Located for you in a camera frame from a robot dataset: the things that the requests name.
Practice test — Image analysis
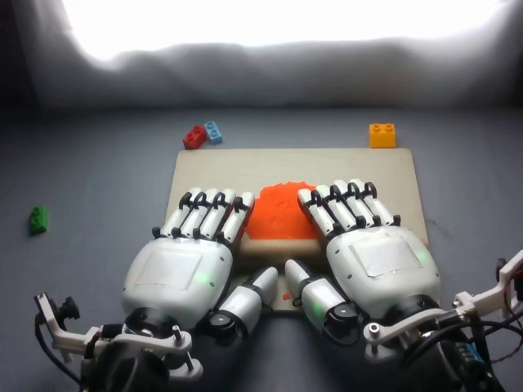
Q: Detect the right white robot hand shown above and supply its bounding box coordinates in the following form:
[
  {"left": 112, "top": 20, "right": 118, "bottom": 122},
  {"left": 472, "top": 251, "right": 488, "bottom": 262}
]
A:
[{"left": 284, "top": 178, "right": 443, "bottom": 348}]

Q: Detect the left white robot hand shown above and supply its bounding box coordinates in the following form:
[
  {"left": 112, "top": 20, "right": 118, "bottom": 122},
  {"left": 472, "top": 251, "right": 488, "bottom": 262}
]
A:
[{"left": 121, "top": 186, "right": 279, "bottom": 341}]

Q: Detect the wooden rolling pin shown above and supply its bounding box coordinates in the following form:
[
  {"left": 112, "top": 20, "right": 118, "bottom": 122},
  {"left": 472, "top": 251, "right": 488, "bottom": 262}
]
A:
[{"left": 238, "top": 238, "right": 330, "bottom": 269}]

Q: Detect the flattened orange clay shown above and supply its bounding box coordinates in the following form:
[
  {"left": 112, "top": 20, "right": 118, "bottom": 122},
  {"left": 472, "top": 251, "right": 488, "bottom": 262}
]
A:
[{"left": 246, "top": 181, "right": 324, "bottom": 242}]

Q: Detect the orange toy brick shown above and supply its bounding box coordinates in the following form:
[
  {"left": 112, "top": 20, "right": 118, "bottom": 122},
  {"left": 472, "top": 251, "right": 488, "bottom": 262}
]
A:
[{"left": 369, "top": 123, "right": 398, "bottom": 149}]

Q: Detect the red toy brick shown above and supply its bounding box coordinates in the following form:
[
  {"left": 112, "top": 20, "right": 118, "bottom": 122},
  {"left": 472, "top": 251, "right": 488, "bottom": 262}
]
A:
[{"left": 182, "top": 124, "right": 208, "bottom": 150}]

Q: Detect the light wooden board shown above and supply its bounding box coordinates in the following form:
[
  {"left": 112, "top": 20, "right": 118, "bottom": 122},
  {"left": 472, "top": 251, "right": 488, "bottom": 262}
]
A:
[{"left": 166, "top": 148, "right": 431, "bottom": 314}]

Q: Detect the green toy brick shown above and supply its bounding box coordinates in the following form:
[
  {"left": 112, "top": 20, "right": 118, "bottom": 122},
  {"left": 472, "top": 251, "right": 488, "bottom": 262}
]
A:
[{"left": 29, "top": 205, "right": 49, "bottom": 236}]

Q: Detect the grey table cloth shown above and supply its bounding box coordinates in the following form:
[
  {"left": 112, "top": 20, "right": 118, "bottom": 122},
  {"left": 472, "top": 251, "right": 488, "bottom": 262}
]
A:
[{"left": 0, "top": 106, "right": 523, "bottom": 392}]

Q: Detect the blue toy brick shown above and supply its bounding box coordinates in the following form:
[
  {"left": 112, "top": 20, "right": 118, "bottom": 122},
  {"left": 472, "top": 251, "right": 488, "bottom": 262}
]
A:
[{"left": 203, "top": 121, "right": 224, "bottom": 145}]

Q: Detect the white backdrop sheet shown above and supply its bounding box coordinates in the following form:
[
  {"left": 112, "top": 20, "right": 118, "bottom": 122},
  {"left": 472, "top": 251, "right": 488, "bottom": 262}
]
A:
[{"left": 0, "top": 0, "right": 523, "bottom": 110}]

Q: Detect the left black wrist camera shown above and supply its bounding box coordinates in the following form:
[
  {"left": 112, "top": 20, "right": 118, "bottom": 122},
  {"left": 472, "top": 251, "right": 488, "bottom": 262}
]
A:
[{"left": 34, "top": 292, "right": 79, "bottom": 332}]

